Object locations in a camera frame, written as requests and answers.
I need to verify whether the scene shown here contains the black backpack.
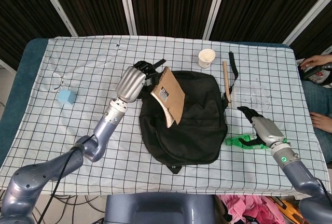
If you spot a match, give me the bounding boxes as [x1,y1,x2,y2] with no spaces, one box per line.
[139,52,240,175]

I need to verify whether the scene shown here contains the green plastic bottle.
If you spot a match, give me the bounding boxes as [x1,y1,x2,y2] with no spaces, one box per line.
[224,133,287,150]

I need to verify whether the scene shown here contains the clear plastic tray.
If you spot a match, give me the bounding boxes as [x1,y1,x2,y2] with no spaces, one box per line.
[232,85,273,111]

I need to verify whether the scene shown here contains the light blue foam cube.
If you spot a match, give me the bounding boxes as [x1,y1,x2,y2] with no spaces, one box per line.
[57,88,76,106]

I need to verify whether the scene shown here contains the blue-grey robot torso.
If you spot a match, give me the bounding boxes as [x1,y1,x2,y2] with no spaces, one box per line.
[105,194,217,224]

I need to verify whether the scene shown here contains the white paper cup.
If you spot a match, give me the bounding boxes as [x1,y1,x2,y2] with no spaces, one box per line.
[198,49,216,69]

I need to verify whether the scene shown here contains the dark blue table pad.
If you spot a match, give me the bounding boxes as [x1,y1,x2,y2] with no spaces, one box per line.
[0,38,48,131]

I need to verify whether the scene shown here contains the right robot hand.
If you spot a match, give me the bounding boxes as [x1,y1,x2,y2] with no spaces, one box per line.
[237,106,287,148]

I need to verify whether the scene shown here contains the white partition post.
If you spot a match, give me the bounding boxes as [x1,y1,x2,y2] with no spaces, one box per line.
[116,0,137,36]
[204,0,229,40]
[35,0,79,37]
[283,0,332,45]

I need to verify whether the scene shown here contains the brown spiral notebook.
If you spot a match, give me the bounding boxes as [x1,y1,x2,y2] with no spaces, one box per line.
[150,67,186,129]

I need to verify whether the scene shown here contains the bystander jeans leg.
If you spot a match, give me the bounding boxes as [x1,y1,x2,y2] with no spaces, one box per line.
[302,80,332,165]

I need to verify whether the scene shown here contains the bystander hand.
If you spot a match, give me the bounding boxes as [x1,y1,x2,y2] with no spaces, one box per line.
[310,111,332,130]
[299,54,332,69]

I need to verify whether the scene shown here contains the wooden stick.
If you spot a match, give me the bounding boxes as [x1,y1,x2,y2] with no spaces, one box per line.
[223,61,232,107]

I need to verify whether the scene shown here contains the black floor cables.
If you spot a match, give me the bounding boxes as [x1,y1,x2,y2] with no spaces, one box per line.
[0,189,106,224]

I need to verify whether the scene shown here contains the yellow tool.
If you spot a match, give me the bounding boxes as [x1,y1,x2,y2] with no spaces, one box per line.
[269,197,299,222]

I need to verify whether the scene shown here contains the pink cloth pile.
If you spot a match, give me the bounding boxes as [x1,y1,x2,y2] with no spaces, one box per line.
[217,194,283,224]

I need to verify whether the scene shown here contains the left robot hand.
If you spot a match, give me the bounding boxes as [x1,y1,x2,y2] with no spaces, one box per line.
[115,60,159,104]

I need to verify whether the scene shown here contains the white black checked tablecloth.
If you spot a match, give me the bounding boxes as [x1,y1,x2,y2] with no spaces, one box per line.
[0,35,329,198]

